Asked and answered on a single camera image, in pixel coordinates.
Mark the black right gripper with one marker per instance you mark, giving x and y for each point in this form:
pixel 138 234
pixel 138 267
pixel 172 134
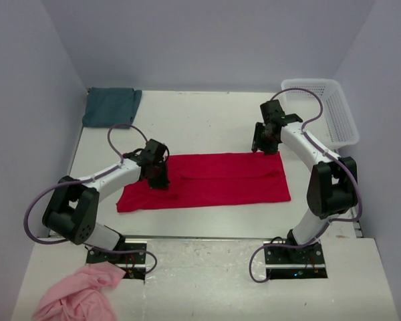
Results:
pixel 264 141

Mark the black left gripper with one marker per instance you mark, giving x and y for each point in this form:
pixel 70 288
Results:
pixel 158 177

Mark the red t shirt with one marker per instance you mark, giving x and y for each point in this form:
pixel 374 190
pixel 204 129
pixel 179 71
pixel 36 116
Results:
pixel 208 180

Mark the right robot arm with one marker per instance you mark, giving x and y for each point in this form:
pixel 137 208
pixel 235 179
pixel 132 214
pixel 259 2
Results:
pixel 330 192

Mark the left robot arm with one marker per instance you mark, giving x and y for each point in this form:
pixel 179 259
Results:
pixel 73 207

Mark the folded grey-blue t shirt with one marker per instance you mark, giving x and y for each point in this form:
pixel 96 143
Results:
pixel 106 107

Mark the white plastic basket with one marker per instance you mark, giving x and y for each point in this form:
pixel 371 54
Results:
pixel 307 97

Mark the pink t shirt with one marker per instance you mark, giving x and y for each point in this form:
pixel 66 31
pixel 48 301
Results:
pixel 79 296

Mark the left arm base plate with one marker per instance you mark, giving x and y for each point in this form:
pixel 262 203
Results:
pixel 133 264

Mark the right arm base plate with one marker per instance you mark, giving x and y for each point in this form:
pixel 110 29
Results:
pixel 294 264

